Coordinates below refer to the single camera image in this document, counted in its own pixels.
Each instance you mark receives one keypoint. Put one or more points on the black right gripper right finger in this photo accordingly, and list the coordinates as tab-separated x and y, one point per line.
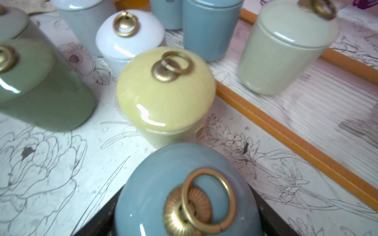
272	223

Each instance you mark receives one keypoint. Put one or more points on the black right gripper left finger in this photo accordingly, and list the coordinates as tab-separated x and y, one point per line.
102	224

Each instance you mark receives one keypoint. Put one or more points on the wooden three-tier shelf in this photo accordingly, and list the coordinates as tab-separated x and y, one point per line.
329	116

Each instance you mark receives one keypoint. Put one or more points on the blue tea canister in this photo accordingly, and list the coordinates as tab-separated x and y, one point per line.
186	189
208	26
169	12

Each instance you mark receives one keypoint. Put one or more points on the pale yellow-green tea canister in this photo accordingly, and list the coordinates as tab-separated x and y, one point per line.
166	93

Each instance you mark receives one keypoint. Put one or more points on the sage green tea canister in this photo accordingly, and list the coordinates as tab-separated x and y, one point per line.
37	87

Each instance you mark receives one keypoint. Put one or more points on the pale green tea canister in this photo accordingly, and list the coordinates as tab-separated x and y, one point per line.
287	37

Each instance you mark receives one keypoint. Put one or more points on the white tea canister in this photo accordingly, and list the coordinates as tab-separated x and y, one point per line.
126	34
85	18

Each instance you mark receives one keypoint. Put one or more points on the cream tea canister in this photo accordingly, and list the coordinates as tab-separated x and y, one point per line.
15	23

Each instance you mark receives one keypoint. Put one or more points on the beige work glove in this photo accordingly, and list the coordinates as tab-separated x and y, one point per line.
30	6

